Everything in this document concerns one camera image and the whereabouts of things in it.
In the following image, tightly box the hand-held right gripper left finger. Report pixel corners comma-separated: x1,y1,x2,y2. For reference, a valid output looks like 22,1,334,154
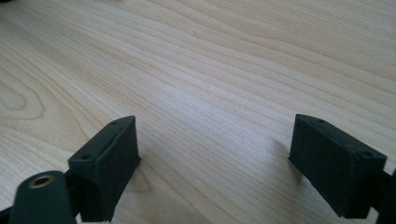
67,115,142,223

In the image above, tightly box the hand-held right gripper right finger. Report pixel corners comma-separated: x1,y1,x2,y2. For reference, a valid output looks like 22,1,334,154
288,113,388,219

